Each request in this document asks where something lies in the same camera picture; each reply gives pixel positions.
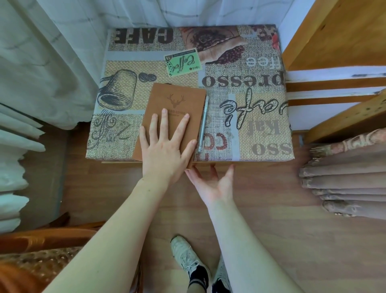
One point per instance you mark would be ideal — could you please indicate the person's right hand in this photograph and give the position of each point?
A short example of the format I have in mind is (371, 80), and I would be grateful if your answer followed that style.
(214, 188)

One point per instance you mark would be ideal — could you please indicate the person's left hand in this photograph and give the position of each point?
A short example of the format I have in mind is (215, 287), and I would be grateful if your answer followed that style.
(161, 157)

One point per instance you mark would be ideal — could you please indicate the person's right thumb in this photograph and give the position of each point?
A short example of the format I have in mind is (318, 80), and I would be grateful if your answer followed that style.
(229, 176)

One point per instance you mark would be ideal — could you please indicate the person's left middle finger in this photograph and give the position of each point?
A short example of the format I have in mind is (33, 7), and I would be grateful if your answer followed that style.
(165, 123)

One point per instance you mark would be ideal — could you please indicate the person's left little finger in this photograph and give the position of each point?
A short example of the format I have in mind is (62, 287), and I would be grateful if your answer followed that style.
(144, 137)

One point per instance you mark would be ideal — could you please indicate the person's left thumb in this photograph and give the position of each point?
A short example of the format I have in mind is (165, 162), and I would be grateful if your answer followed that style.
(189, 152)

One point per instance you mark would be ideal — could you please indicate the brown notebook with deer emblem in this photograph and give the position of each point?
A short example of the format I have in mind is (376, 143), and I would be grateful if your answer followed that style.
(178, 105)

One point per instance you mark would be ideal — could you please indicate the person's right forearm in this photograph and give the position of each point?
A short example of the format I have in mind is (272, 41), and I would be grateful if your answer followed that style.
(241, 247)

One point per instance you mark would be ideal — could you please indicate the person's left forearm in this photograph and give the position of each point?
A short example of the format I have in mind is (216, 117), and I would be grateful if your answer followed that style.
(117, 238)

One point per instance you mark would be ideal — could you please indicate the silver pen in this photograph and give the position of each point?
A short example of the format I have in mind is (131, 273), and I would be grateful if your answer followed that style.
(202, 126)

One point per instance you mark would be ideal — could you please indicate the coffee print tablecloth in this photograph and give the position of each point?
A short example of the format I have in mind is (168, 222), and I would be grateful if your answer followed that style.
(253, 99)

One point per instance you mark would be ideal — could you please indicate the white sneaker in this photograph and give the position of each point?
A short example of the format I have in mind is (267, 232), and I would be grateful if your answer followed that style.
(184, 253)
(222, 270)

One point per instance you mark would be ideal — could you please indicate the black sock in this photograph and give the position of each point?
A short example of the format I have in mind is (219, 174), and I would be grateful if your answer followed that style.
(199, 277)
(220, 286)

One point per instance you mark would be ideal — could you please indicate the beige patterned drape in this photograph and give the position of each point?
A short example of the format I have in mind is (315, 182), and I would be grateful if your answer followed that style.
(349, 181)

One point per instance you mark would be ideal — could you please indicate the white radiator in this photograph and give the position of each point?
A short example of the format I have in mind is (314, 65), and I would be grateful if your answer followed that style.
(12, 169)

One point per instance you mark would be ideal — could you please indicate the wooden wicker chair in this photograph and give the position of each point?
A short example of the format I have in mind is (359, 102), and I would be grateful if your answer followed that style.
(39, 256)

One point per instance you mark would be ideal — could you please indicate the wooden shelf unit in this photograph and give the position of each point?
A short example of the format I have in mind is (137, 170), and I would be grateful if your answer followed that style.
(337, 36)

